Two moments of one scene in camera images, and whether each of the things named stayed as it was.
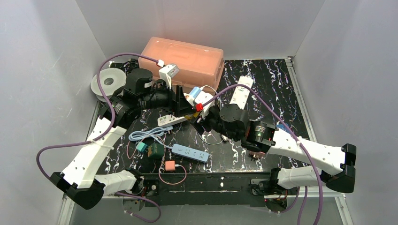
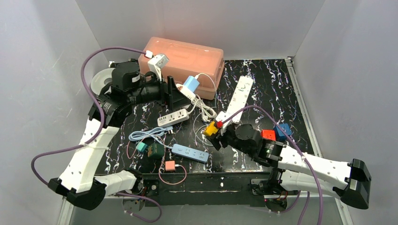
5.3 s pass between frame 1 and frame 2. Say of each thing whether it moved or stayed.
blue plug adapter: stayed
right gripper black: moved
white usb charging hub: stayed
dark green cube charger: stayed
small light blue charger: moved
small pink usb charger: stayed
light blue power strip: stayed
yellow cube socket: moved
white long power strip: stayed
